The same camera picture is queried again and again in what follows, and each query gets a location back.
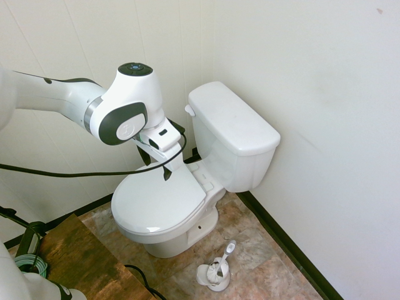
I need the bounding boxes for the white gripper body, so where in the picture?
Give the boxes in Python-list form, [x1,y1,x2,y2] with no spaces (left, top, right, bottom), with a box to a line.
[133,132,189,173]

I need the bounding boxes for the white toilet seat lid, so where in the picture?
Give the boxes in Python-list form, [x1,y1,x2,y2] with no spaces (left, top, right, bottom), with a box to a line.
[111,162,208,234]

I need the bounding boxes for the white toilet tank lid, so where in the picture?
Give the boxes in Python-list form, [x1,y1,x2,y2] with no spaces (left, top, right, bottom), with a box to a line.
[187,81,281,157]

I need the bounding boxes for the white toilet tank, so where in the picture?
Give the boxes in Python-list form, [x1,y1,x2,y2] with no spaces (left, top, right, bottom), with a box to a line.
[191,107,278,193]

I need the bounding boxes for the white toilet bowl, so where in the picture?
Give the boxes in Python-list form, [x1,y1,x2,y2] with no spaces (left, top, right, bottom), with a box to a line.
[111,157,226,259]

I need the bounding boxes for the white toilet brush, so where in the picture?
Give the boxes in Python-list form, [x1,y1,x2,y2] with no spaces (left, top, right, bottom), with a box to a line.
[212,239,238,279]

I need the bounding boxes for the white toilet brush holder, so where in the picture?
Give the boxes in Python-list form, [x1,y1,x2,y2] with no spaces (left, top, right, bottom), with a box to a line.
[196,256,231,293]

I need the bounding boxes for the short black baseboard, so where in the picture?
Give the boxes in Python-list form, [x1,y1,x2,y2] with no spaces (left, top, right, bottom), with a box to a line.
[0,148,204,251]

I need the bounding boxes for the long black baseboard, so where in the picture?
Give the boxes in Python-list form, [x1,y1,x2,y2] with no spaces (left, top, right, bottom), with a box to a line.
[236,190,344,300]

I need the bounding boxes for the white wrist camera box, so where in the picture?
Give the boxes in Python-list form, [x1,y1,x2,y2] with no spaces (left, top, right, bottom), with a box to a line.
[146,117,184,152]

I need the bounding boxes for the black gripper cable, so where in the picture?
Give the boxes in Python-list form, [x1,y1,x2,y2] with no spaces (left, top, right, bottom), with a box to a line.
[0,122,188,179]

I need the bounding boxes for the black cable on floor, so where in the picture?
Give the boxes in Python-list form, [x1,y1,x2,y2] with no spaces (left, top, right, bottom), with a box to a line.
[124,264,169,300]

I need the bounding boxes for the green coiled cable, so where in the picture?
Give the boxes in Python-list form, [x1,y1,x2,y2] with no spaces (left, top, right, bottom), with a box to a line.
[14,254,49,278]

